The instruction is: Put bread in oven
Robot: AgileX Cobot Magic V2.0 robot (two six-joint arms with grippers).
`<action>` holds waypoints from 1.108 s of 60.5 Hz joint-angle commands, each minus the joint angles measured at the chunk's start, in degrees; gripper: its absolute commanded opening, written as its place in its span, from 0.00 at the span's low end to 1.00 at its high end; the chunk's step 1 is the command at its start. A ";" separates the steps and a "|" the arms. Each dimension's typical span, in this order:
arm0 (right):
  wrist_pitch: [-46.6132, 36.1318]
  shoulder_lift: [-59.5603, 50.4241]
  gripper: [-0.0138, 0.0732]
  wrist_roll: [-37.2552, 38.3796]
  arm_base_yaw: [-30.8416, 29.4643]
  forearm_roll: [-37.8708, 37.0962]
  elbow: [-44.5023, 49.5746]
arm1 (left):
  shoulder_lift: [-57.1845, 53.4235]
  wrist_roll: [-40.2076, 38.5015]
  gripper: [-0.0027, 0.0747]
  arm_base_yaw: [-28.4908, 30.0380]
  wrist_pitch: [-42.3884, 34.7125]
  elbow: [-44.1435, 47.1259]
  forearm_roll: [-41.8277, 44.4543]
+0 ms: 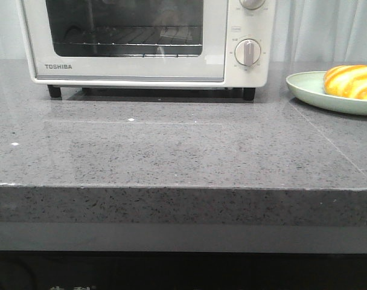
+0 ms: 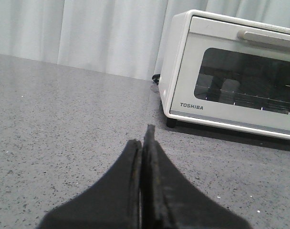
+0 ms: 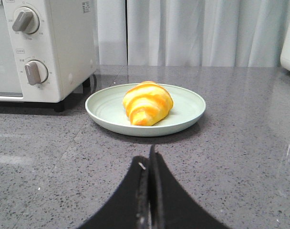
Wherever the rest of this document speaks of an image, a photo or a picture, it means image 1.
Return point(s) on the white glass oven door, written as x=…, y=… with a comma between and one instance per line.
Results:
x=45, y=21

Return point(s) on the golden striped bread roll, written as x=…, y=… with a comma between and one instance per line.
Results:
x=349, y=81

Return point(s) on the white Toshiba toaster oven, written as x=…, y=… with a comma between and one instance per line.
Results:
x=241, y=24

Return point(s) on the lower oven timer knob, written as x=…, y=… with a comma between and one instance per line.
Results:
x=247, y=52

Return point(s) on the upper oven control knob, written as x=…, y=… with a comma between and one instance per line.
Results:
x=252, y=4

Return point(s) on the light green round plate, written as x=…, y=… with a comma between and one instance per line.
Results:
x=309, y=88

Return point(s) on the metal wire oven rack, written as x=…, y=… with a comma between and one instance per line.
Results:
x=110, y=35

